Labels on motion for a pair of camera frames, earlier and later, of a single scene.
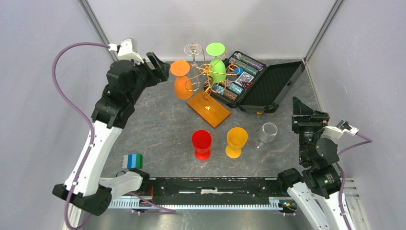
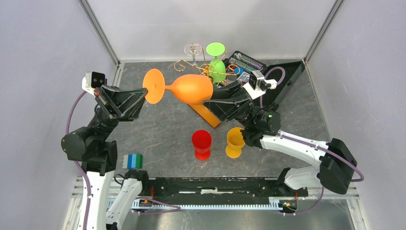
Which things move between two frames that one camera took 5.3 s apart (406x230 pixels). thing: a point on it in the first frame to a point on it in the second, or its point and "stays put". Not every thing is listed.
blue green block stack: [132, 161] stays put
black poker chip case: [251, 85] stays put
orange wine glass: [182, 68] to [189, 88]
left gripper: [162, 69] to [126, 104]
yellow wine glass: [236, 138] stays put
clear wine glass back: [193, 49] stays put
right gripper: [300, 113] to [230, 107]
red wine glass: [201, 140] stays put
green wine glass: [218, 71] stays put
